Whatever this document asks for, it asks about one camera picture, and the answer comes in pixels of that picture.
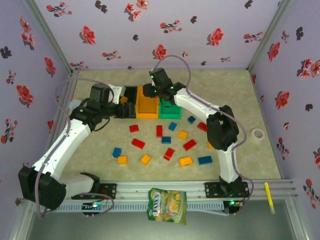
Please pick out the small yellow tin can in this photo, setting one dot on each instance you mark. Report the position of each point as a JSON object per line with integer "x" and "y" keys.
{"x": 74, "y": 103}

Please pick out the yellow marker pen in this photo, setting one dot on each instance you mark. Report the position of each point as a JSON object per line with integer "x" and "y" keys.
{"x": 269, "y": 197}

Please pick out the aluminium frame leg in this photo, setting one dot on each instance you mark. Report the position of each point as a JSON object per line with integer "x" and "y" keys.
{"x": 296, "y": 220}
{"x": 20, "y": 221}

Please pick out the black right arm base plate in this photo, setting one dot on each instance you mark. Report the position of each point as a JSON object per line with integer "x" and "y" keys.
{"x": 212, "y": 190}

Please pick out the yellow lego brick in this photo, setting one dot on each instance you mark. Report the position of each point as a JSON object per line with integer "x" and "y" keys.
{"x": 123, "y": 99}
{"x": 145, "y": 159}
{"x": 122, "y": 160}
{"x": 186, "y": 161}
{"x": 210, "y": 146}
{"x": 182, "y": 135}

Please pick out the green candy bag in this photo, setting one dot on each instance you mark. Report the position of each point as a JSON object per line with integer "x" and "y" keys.
{"x": 167, "y": 205}

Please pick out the aluminium corner post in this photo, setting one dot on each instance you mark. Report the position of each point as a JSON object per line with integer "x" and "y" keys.
{"x": 268, "y": 37}
{"x": 51, "y": 37}

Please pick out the black plastic container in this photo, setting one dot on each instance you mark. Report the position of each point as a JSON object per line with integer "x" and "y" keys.
{"x": 130, "y": 92}

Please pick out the green plastic container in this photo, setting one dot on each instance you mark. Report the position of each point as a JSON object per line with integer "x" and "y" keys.
{"x": 170, "y": 113}

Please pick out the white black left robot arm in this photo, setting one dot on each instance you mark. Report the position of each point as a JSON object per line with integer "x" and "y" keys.
{"x": 62, "y": 147}

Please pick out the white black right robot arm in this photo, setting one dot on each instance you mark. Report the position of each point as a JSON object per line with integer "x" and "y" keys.
{"x": 192, "y": 102}

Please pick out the blue lego brick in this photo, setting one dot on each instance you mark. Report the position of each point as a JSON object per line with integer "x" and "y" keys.
{"x": 205, "y": 160}
{"x": 191, "y": 119}
{"x": 166, "y": 139}
{"x": 172, "y": 125}
{"x": 116, "y": 152}

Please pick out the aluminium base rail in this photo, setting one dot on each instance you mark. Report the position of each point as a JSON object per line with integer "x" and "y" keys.
{"x": 135, "y": 190}

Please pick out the red lego brick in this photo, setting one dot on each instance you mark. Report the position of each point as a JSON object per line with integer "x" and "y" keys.
{"x": 134, "y": 128}
{"x": 138, "y": 143}
{"x": 202, "y": 126}
{"x": 159, "y": 131}
{"x": 169, "y": 153}
{"x": 189, "y": 144}

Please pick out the orange plastic container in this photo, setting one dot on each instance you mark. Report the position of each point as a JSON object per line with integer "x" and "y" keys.
{"x": 147, "y": 107}

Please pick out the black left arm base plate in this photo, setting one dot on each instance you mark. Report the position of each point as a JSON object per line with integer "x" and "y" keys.
{"x": 110, "y": 190}

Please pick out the white tape roll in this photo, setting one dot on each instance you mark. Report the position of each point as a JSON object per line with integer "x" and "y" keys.
{"x": 254, "y": 135}

